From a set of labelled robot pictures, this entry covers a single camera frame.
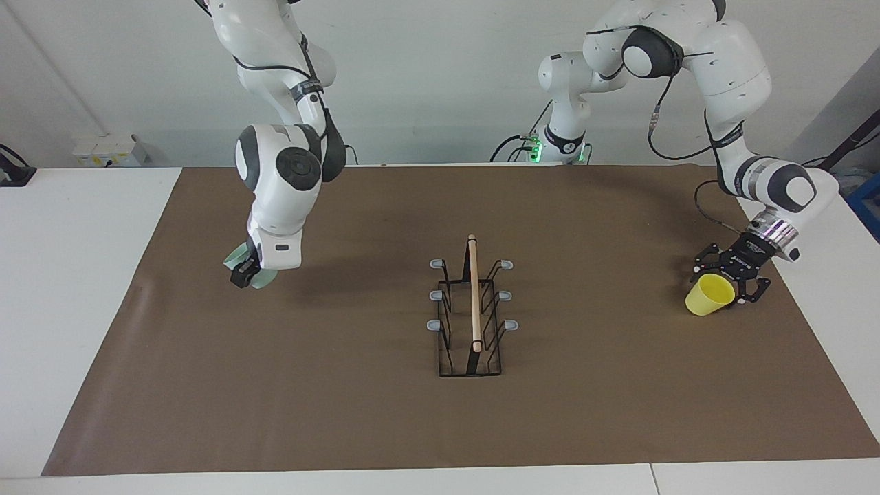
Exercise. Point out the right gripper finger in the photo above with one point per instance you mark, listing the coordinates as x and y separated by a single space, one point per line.
244 273

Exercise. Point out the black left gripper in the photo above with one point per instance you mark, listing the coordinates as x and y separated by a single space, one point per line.
751 256

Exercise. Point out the pale green plastic cup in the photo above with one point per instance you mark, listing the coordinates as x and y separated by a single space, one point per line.
235 258

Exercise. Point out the yellow plastic cup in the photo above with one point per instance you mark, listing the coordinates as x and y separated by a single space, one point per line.
707 297

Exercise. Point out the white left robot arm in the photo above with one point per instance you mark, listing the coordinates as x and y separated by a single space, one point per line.
729 62

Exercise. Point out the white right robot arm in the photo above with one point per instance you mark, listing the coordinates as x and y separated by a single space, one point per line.
282 206

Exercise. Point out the brown table mat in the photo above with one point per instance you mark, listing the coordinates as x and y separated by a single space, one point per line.
309 378

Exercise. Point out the black stand pole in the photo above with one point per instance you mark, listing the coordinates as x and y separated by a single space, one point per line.
818 170

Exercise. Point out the white power box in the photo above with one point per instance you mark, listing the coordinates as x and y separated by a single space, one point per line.
103 151

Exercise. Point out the black table clamp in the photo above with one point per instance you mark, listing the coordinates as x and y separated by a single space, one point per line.
17 177

